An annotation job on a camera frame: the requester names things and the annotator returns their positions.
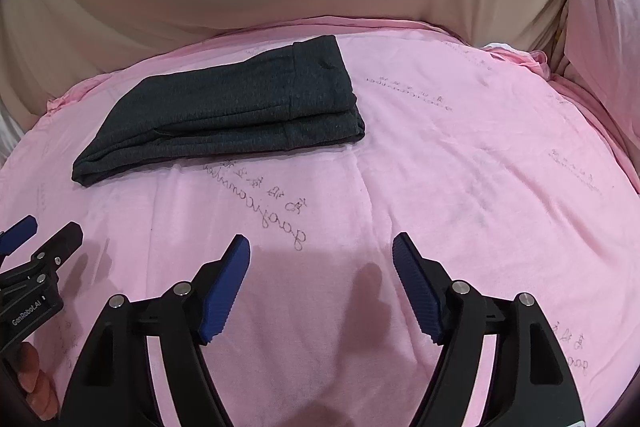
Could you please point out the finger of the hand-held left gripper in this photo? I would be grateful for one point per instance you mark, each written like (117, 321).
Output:
(20, 232)
(62, 242)

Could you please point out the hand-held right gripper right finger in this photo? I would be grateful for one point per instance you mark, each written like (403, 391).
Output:
(417, 292)

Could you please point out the dark grey pants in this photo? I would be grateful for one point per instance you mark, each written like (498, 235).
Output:
(225, 107)

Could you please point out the pink pillow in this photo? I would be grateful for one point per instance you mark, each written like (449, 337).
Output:
(600, 32)

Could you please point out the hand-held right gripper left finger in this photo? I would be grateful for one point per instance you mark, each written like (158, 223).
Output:
(225, 292)

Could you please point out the pink printed bedsheet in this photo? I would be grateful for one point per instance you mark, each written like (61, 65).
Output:
(450, 182)

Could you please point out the silvery white curtain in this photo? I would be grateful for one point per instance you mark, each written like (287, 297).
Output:
(7, 139)

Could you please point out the person's left hand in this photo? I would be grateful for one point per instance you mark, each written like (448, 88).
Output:
(30, 367)

